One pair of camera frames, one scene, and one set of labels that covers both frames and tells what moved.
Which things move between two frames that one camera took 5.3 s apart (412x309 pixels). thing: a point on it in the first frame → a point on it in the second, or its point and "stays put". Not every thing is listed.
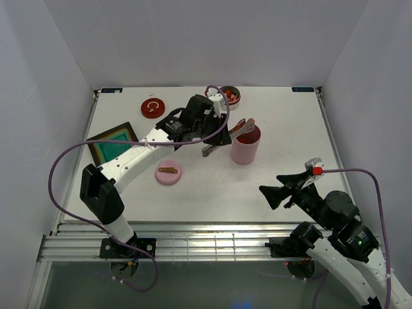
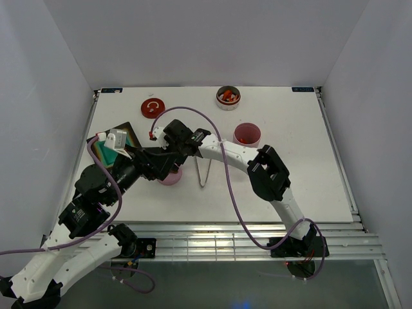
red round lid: x=152 y=108 stays put
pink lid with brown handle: x=168 y=172 stays put
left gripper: x=221 y=138 → x=152 y=163
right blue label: x=302 y=89 stays put
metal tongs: x=248 y=128 → x=199 y=177
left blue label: x=111 y=90 stays put
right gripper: x=275 y=194 → x=170 y=142
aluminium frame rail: x=176 y=241 stays put
